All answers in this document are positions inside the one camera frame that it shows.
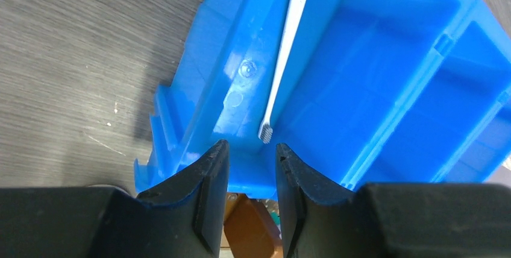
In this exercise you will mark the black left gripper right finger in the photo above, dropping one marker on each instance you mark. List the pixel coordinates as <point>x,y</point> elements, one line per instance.
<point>320,218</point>

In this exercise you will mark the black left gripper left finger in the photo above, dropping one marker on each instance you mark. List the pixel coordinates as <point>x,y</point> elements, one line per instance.
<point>179,217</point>

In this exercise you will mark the clear textured toothbrush holder rack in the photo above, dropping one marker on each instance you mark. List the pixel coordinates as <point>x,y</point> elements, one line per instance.
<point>250,229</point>

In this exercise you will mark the white toothbrush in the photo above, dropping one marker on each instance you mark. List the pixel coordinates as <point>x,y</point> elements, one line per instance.
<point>294,14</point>

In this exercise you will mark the blue plastic divided bin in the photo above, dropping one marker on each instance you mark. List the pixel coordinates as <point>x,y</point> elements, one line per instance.
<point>374,90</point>

